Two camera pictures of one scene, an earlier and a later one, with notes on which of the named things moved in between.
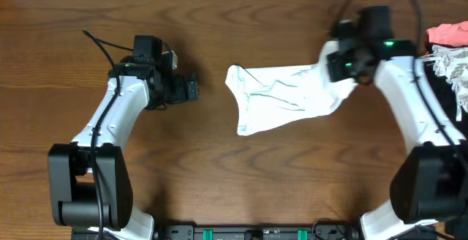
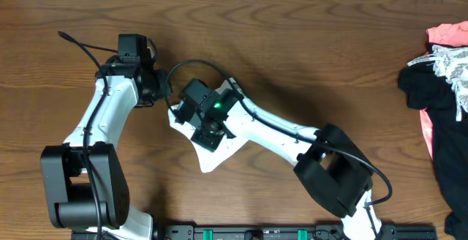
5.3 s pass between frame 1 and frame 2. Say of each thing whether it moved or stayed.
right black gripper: moved
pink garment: stayed
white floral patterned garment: stayed
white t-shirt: moved
